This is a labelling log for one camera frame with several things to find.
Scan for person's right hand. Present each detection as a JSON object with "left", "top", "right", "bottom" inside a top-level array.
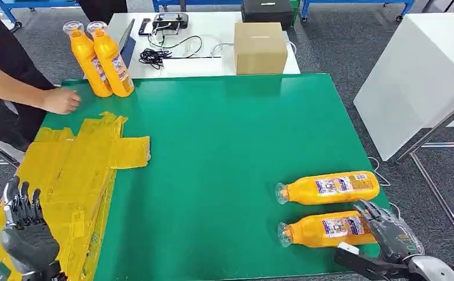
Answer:
[{"left": 40, "top": 87, "right": 83, "bottom": 115}]

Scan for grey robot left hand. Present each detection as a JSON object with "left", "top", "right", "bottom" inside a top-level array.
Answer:
[{"left": 0, "top": 176, "right": 67, "bottom": 281}]

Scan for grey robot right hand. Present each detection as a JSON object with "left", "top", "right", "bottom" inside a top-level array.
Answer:
[{"left": 353, "top": 199, "right": 426, "bottom": 265}]

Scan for orange drink bottle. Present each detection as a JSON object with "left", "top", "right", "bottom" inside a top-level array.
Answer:
[
  {"left": 86, "top": 20, "right": 135, "bottom": 98},
  {"left": 275, "top": 171, "right": 381, "bottom": 206},
  {"left": 277, "top": 210, "right": 378, "bottom": 249},
  {"left": 62, "top": 20, "right": 114, "bottom": 98}
]

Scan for yellow sheet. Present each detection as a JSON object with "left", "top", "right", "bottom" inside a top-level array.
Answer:
[{"left": 0, "top": 112, "right": 151, "bottom": 281}]

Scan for person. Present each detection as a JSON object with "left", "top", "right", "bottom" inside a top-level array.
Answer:
[
  {"left": 0, "top": 0, "right": 83, "bottom": 153},
  {"left": 78, "top": 0, "right": 129, "bottom": 25}
]

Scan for tablet with blue cover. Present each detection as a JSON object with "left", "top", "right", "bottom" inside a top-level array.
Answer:
[{"left": 117, "top": 18, "right": 138, "bottom": 69}]

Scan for blue wheeled cart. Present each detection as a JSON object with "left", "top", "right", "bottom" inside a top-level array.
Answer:
[
  {"left": 0, "top": 0, "right": 81, "bottom": 33},
  {"left": 152, "top": 0, "right": 243, "bottom": 13},
  {"left": 300, "top": 0, "right": 417, "bottom": 23}
]

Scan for black phone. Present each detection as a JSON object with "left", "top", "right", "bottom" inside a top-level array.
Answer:
[{"left": 138, "top": 17, "right": 153, "bottom": 37}]

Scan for black handheld controller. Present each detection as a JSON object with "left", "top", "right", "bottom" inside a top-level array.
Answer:
[{"left": 152, "top": 12, "right": 190, "bottom": 36}]

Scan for large white board table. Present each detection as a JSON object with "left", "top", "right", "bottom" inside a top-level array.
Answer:
[{"left": 353, "top": 12, "right": 454, "bottom": 162}]

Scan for green table mat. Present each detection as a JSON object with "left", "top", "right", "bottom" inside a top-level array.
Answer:
[{"left": 40, "top": 73, "right": 391, "bottom": 281}]

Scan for brown cardboard box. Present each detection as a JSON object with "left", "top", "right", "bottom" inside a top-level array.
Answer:
[{"left": 233, "top": 22, "right": 288, "bottom": 76}]

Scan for black hard case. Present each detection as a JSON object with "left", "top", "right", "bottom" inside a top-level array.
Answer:
[{"left": 241, "top": 0, "right": 295, "bottom": 31}]

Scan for white floor cable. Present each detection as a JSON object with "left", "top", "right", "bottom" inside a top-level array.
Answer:
[{"left": 367, "top": 156, "right": 403, "bottom": 222}]

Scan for black coiled cable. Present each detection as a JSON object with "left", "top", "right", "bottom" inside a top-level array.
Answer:
[{"left": 138, "top": 35, "right": 222, "bottom": 71}]

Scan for metal frame legs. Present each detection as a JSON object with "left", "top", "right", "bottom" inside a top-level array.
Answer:
[{"left": 394, "top": 92, "right": 454, "bottom": 261}]

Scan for clear thin cable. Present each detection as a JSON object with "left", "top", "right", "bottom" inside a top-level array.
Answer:
[{"left": 184, "top": 35, "right": 236, "bottom": 59}]

